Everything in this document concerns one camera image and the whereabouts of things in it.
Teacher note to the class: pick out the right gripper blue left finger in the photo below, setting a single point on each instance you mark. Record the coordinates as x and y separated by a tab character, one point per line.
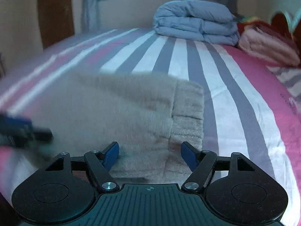
98	166

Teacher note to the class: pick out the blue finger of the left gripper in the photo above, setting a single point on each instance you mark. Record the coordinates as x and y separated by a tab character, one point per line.
17	122
42	135

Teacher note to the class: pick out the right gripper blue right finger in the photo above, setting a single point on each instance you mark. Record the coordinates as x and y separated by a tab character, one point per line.
201	163

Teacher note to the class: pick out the grey fleece pants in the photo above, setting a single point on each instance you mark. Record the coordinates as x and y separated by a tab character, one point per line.
148	114

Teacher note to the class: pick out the striped pink grey bed sheet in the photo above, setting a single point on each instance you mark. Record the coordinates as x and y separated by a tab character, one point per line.
246	108

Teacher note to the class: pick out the striped pillow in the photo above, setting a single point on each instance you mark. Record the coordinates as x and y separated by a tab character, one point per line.
290	78

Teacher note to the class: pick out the brown wooden door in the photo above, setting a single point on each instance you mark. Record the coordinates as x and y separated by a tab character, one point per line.
55	21

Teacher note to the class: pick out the folded pink blanket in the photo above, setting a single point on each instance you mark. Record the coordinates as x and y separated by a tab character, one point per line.
264	43

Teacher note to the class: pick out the folded light blue duvet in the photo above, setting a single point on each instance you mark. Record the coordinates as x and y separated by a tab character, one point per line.
197	20

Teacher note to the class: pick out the colourful folded blanket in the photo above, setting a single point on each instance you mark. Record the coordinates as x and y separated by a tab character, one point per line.
243	22

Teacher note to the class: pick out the left grey curtain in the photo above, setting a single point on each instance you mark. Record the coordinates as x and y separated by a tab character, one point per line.
90	18

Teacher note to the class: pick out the red white headboard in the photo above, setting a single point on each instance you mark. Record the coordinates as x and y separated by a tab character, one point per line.
288	25

